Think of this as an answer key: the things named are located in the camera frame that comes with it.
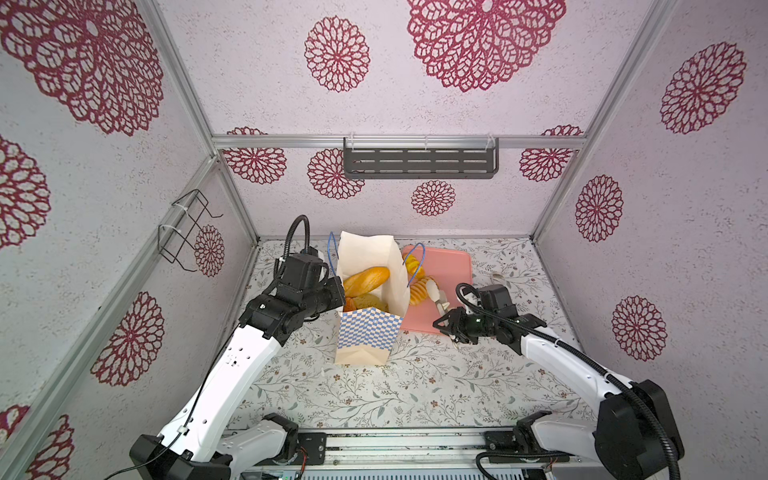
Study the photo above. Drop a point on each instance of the black wire rack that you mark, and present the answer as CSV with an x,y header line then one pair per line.
x,y
192,242

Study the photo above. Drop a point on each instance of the green-brown round toast slice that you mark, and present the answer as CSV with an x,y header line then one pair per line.
x,y
369,300

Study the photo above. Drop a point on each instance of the blue checkered paper bag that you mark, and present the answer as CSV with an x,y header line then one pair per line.
x,y
366,337

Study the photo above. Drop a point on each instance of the yellow croissant bread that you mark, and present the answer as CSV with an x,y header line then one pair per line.
x,y
414,268

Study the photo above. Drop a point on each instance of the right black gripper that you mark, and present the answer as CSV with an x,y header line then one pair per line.
x,y
454,326

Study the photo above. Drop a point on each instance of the striped twisted bread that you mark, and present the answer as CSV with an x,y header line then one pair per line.
x,y
419,290

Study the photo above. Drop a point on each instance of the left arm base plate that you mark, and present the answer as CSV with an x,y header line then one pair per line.
x,y
307,449

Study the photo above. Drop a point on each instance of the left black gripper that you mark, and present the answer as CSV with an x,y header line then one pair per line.
x,y
336,290

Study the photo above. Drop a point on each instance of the pink plastic tray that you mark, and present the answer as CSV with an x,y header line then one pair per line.
x,y
438,272

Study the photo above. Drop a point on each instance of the long baguette bread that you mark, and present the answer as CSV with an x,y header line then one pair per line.
x,y
366,281

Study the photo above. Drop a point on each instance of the grey wall shelf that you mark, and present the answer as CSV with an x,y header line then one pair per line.
x,y
421,163

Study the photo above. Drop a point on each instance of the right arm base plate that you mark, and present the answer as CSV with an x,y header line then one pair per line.
x,y
518,446

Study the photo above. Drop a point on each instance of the triangular toast bread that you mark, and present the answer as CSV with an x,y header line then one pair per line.
x,y
349,305

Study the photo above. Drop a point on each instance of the aluminium front rail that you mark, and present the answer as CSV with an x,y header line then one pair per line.
x,y
440,450

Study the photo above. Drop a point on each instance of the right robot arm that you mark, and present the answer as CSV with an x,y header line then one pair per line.
x,y
635,435

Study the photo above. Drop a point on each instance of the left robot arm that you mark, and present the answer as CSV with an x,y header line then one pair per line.
x,y
193,445

